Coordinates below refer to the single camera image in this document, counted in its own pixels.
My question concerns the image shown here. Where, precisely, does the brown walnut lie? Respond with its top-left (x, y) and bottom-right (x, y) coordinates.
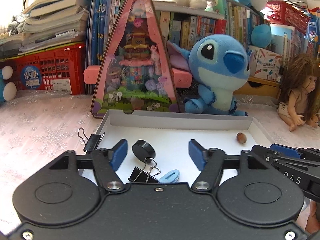
top-left (236, 132), bottom-right (247, 144)

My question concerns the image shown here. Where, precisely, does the black round lid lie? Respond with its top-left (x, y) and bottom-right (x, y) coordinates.
top-left (132, 140), bottom-right (156, 164)

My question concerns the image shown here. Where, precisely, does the blue hair clip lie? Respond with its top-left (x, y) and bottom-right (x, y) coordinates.
top-left (158, 170), bottom-right (180, 184)

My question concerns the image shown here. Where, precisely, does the black binder clip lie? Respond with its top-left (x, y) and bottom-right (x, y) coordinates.
top-left (128, 157), bottom-right (161, 183)
top-left (77, 127), bottom-right (105, 154)

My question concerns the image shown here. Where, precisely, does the person right hand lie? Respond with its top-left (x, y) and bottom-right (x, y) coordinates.
top-left (305, 200), bottom-right (320, 234)

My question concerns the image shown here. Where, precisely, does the black binder clip on tray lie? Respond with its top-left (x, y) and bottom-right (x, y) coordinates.
top-left (77, 127), bottom-right (105, 154)

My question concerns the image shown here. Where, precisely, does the white cardboard tray box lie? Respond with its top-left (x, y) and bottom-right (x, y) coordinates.
top-left (97, 110), bottom-right (274, 184)

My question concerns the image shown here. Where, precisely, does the brown haired baby doll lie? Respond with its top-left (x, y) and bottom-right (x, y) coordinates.
top-left (278, 54), bottom-right (319, 132)

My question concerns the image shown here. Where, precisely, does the wooden drawer box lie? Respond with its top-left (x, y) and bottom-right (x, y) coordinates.
top-left (234, 76), bottom-right (280, 98)

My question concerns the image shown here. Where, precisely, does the pink snowflake tablecloth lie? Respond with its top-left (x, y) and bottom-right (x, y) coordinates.
top-left (1, 90), bottom-right (319, 234)

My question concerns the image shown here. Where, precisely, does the white pencil print box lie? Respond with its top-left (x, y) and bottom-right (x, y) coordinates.
top-left (249, 46), bottom-right (283, 82)

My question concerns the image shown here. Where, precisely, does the pink triangular miniature house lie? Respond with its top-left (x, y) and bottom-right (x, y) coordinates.
top-left (91, 0), bottom-right (181, 118)

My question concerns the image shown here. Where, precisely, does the Stitch blue plush toy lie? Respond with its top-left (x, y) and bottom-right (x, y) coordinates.
top-left (167, 34), bottom-right (250, 116)

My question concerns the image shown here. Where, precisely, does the red plastic crate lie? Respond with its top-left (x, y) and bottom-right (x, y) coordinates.
top-left (1, 42), bottom-right (86, 95)

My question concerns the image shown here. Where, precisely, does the Doraemon plush toy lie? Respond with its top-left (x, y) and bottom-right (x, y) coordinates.
top-left (0, 66), bottom-right (17, 103)

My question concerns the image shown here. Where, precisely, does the red plastic basket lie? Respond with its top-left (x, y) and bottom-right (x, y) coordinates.
top-left (266, 0), bottom-right (310, 34)

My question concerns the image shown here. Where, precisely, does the row of shelf books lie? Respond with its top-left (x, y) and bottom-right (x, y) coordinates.
top-left (86, 0), bottom-right (320, 93)

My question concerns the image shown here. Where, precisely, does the stack of books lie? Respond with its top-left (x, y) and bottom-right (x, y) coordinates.
top-left (1, 0), bottom-right (92, 57)

